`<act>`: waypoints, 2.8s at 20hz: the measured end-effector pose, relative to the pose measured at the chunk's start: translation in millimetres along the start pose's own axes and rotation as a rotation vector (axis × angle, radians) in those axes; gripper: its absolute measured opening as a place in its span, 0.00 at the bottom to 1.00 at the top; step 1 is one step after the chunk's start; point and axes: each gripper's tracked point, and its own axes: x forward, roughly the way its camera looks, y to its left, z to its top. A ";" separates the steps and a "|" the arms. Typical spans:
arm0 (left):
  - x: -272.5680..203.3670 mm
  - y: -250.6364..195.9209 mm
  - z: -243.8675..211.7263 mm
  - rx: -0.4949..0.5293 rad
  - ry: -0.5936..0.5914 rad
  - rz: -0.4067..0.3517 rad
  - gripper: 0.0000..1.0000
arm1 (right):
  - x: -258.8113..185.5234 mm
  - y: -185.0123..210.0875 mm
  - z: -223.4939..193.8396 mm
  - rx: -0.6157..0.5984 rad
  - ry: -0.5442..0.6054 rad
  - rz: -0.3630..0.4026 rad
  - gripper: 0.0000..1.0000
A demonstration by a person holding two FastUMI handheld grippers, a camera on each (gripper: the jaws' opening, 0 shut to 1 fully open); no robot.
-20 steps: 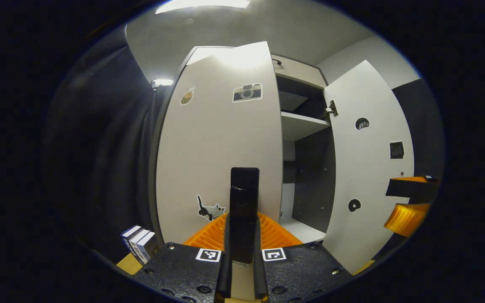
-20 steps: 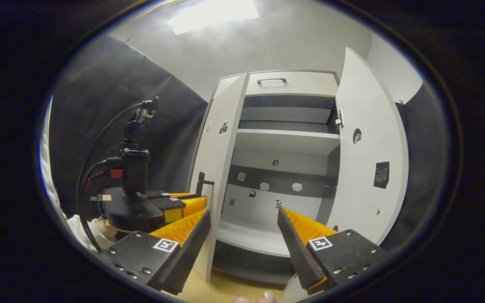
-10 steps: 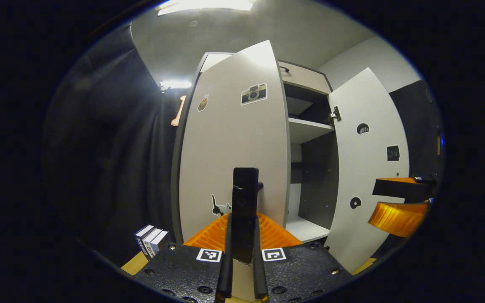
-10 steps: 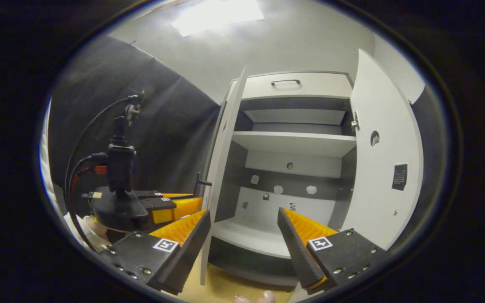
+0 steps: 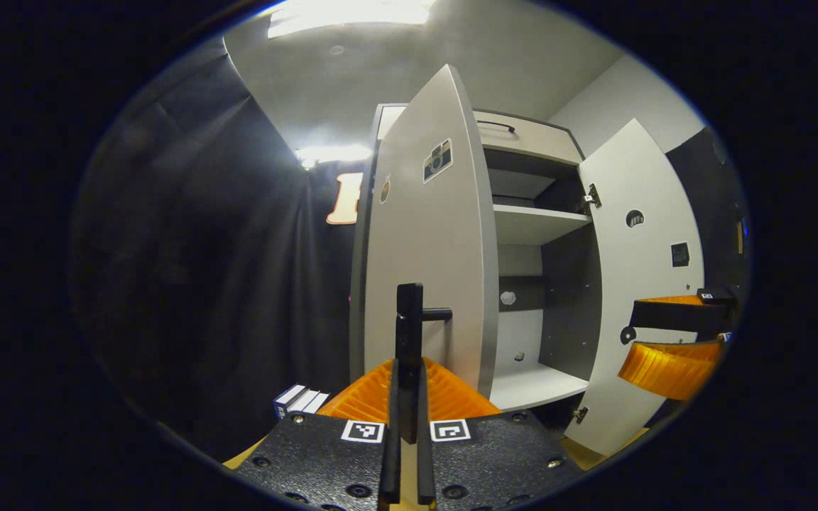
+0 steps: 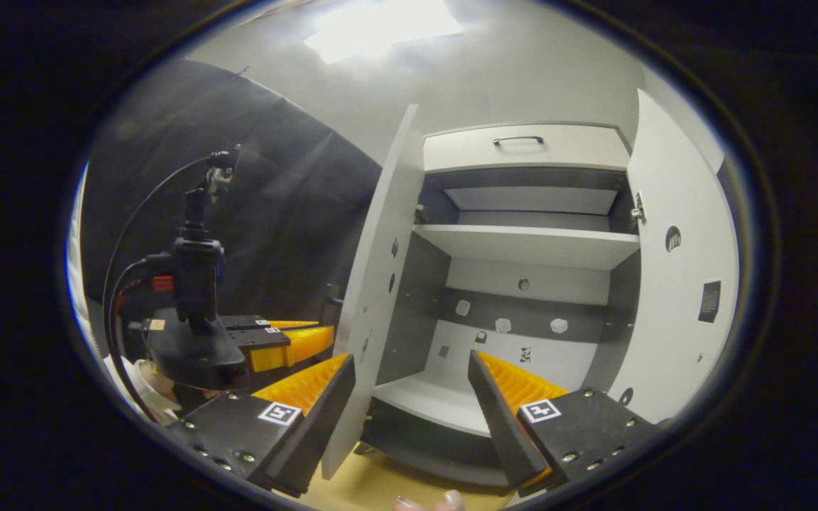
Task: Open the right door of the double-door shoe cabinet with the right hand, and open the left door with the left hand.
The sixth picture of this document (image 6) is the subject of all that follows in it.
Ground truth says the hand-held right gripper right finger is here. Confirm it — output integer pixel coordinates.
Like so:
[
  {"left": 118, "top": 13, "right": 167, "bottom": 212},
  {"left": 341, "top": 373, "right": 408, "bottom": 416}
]
[{"left": 467, "top": 350, "right": 658, "bottom": 498}]

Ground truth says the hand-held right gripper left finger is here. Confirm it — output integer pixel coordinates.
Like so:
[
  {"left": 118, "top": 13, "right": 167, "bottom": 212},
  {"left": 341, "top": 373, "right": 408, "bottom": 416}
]
[{"left": 168, "top": 353, "right": 356, "bottom": 498}]

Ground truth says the beige double-door shoe cabinet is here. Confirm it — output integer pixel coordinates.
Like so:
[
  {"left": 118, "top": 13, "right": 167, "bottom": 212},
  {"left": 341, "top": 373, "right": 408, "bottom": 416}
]
[{"left": 370, "top": 121, "right": 644, "bottom": 490}]

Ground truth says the black door handle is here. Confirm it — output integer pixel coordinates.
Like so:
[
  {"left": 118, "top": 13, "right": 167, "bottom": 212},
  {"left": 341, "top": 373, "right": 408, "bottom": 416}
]
[{"left": 322, "top": 282, "right": 344, "bottom": 329}]

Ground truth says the beige cabinet door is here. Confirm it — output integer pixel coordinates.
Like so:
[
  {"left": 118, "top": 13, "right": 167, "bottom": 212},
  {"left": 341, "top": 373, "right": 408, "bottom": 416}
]
[
  {"left": 320, "top": 104, "right": 420, "bottom": 480},
  {"left": 606, "top": 89, "right": 740, "bottom": 425}
]

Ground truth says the white cabinet shelf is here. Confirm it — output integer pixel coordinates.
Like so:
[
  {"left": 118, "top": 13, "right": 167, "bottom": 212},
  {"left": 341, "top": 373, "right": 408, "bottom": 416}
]
[
  {"left": 445, "top": 186, "right": 619, "bottom": 215},
  {"left": 373, "top": 373, "right": 495, "bottom": 437},
  {"left": 415, "top": 224, "right": 640, "bottom": 270}
]

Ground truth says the beige cabinet drawer front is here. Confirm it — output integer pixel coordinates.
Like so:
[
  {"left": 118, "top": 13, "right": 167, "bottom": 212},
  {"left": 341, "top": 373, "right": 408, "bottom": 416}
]
[{"left": 423, "top": 124, "right": 630, "bottom": 173}]

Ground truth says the black backdrop cloth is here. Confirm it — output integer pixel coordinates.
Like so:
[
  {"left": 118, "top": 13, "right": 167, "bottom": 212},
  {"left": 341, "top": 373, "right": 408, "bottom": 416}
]
[{"left": 79, "top": 58, "right": 385, "bottom": 334}]

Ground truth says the black and red cable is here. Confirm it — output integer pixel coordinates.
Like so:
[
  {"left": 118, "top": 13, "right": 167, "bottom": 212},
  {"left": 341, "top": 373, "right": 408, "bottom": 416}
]
[{"left": 107, "top": 259, "right": 161, "bottom": 423}]

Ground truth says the long black cable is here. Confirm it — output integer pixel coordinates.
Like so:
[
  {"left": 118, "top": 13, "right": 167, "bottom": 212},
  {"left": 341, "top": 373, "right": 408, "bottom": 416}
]
[{"left": 100, "top": 155, "right": 218, "bottom": 356}]

